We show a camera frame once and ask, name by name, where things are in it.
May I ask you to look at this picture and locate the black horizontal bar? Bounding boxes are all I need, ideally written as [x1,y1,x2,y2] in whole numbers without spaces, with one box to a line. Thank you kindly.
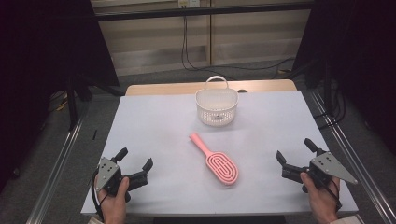
[92,2,316,22]

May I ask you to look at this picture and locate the black floor cables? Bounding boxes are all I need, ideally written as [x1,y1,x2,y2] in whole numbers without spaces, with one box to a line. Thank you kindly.
[313,79,347,131]

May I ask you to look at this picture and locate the hand-held gripper cable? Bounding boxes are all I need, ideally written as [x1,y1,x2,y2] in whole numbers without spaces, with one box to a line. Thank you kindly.
[91,170,106,222]
[323,178,343,213]

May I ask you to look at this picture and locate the white plastic basket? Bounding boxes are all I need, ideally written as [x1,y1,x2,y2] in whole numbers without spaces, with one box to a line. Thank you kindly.
[194,75,240,127]

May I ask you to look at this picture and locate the white table cover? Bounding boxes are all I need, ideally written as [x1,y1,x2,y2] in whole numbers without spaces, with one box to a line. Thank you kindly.
[80,91,359,217]

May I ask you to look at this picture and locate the yellow floor cable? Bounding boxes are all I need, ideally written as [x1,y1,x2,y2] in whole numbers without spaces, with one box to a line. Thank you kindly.
[53,92,69,113]

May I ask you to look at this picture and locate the left hand-held gripper cable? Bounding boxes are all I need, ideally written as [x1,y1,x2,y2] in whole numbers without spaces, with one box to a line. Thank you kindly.
[91,170,106,222]

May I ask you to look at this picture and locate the aluminium floor rail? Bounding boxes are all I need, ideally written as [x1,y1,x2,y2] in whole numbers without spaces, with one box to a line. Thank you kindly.
[25,117,86,224]
[310,91,396,224]

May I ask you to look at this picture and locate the pink hairbrush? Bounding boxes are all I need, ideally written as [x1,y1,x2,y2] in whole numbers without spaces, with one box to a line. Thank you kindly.
[189,132,240,187]

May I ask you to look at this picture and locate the black metal stand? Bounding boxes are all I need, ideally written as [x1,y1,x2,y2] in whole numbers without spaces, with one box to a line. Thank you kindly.
[65,74,95,131]

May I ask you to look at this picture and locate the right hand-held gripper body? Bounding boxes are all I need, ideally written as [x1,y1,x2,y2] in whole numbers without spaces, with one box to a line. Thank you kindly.
[281,150,360,194]

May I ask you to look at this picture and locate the black wall cable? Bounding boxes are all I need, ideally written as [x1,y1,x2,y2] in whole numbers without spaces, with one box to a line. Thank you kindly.
[180,15,295,80]

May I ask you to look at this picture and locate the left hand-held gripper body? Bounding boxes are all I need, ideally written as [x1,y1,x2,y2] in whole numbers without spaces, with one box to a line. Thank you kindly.
[95,156,149,203]

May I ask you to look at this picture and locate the person's right hand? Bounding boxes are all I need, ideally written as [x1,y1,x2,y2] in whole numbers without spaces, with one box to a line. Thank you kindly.
[300,172,341,224]

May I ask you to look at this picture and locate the black curtain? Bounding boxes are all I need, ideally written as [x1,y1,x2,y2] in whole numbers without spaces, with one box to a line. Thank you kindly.
[0,0,121,194]
[291,0,396,157]

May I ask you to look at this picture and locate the right hand-held gripper cable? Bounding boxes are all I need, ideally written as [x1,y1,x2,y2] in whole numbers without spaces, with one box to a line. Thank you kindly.
[323,178,343,213]

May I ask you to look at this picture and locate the person's left hand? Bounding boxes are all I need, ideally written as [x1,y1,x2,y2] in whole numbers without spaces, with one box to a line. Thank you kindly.
[94,175,131,224]

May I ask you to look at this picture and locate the white wall socket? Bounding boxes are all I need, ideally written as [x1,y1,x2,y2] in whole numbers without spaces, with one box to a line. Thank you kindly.
[177,0,201,9]

